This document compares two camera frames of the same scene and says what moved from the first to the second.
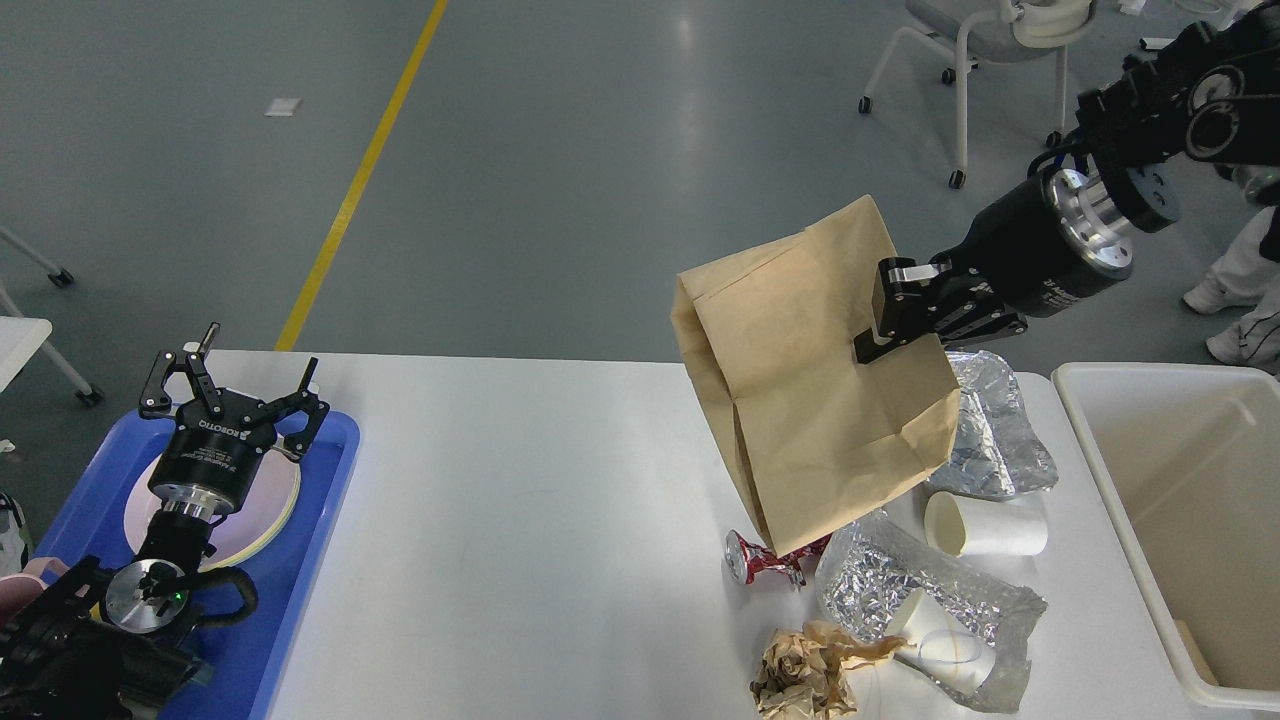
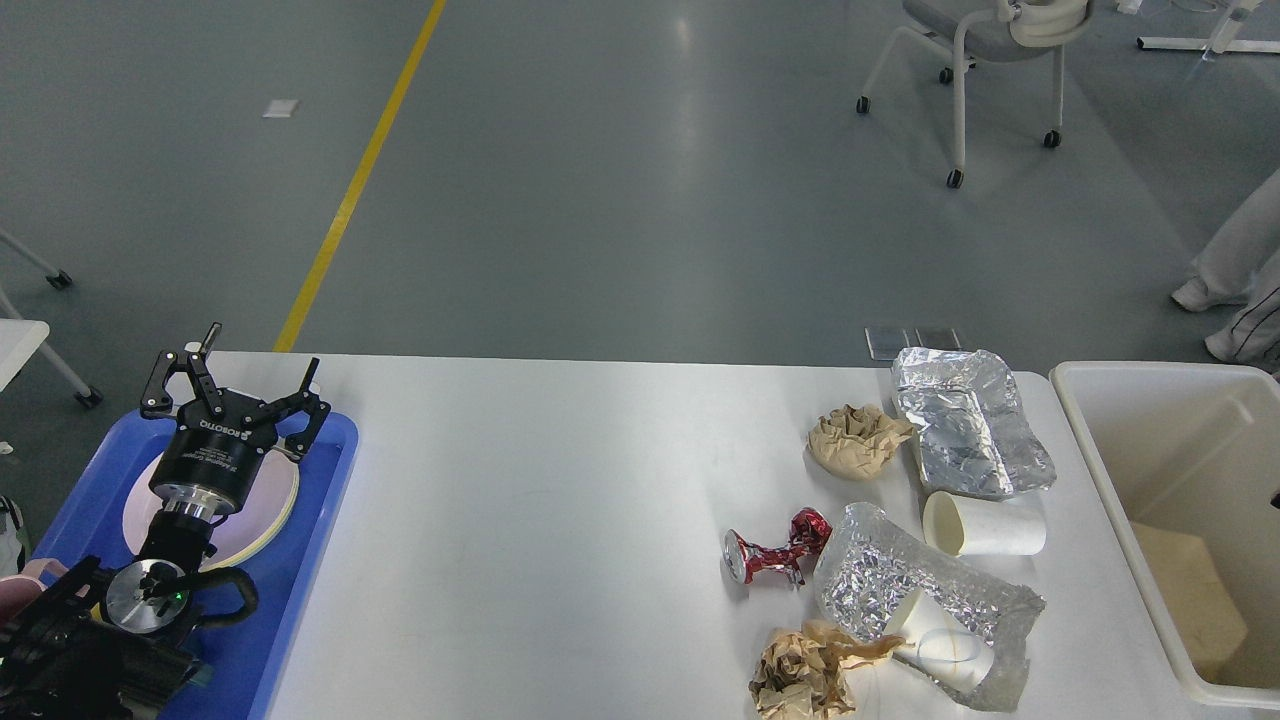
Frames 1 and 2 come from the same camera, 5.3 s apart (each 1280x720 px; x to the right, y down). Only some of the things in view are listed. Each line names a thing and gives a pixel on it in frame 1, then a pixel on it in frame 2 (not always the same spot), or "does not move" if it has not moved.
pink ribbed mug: x=19 y=592 does not move
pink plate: x=257 y=521 does not move
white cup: x=941 y=643 does not move
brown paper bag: x=772 y=330 to x=1194 y=595
